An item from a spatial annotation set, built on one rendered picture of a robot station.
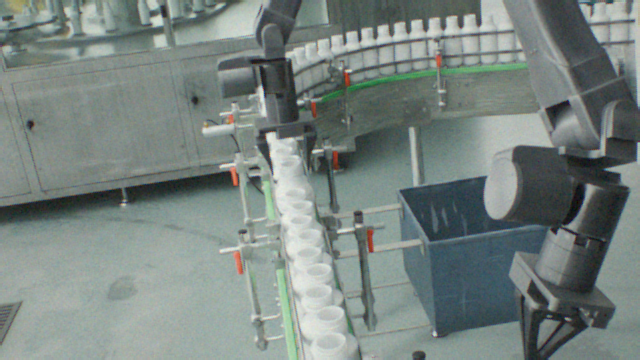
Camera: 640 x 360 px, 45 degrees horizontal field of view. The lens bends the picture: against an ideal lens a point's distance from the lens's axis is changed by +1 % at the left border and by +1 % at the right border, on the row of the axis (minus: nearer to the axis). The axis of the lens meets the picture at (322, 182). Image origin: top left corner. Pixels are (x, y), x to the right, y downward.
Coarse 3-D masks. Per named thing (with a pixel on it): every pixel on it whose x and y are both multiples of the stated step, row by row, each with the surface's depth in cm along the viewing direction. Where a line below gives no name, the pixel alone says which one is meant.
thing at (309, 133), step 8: (280, 128) 132; (288, 128) 132; (296, 128) 132; (304, 128) 135; (312, 128) 134; (280, 136) 132; (288, 136) 132; (296, 136) 132; (304, 136) 135; (312, 136) 133; (304, 144) 138; (312, 144) 134; (304, 152) 138
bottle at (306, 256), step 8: (304, 248) 113; (312, 248) 113; (304, 256) 113; (312, 256) 113; (320, 256) 111; (304, 264) 110; (312, 264) 110; (304, 272) 111; (296, 280) 112; (304, 280) 111; (296, 288) 111; (304, 288) 110; (296, 296) 112; (296, 304) 114
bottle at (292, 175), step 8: (288, 160) 139; (296, 160) 139; (280, 168) 138; (288, 168) 136; (296, 168) 136; (288, 176) 137; (296, 176) 137; (280, 184) 139; (288, 184) 137; (296, 184) 137; (304, 184) 138; (280, 192) 138; (312, 192) 140; (280, 200) 138; (312, 200) 138; (280, 208) 139; (280, 216) 140
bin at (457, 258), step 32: (416, 192) 186; (448, 192) 187; (480, 192) 188; (416, 224) 166; (448, 224) 190; (480, 224) 191; (512, 224) 192; (352, 256) 160; (416, 256) 173; (448, 256) 158; (480, 256) 159; (512, 256) 160; (416, 288) 180; (448, 288) 161; (480, 288) 162; (512, 288) 163; (448, 320) 164; (480, 320) 165; (512, 320) 165
